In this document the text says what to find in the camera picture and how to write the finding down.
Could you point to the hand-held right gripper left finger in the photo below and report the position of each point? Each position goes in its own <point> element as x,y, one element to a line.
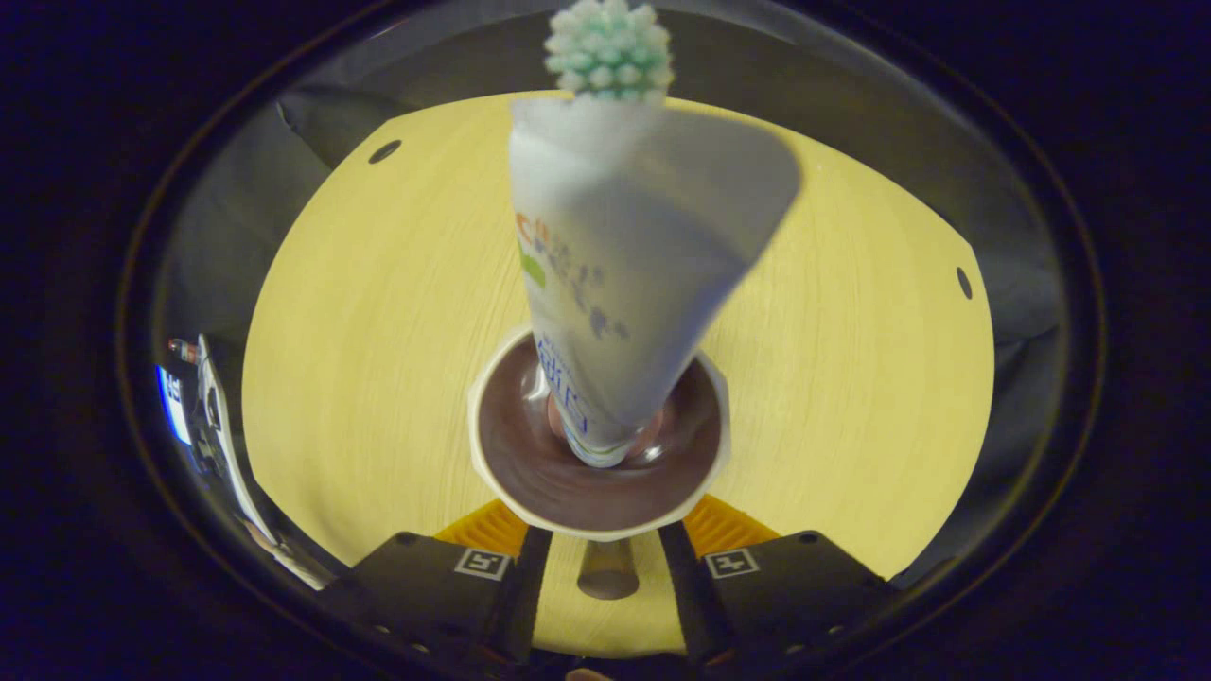
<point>525,596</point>

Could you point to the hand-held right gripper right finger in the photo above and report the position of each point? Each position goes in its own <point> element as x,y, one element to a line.
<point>686,596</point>

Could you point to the beige cup with brown inside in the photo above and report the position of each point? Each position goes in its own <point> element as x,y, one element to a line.
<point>530,482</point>

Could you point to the white toothpaste tube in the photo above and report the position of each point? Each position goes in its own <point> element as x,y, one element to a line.
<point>643,236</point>

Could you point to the white and green toothbrush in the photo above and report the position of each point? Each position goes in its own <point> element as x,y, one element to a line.
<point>610,52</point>

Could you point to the white bar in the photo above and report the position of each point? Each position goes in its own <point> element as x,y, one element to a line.
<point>225,445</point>

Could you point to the blue lit screen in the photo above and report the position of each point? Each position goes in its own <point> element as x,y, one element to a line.
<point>172,407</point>

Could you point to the black backdrop cloth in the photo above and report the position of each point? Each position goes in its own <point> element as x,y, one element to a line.
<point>833,104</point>

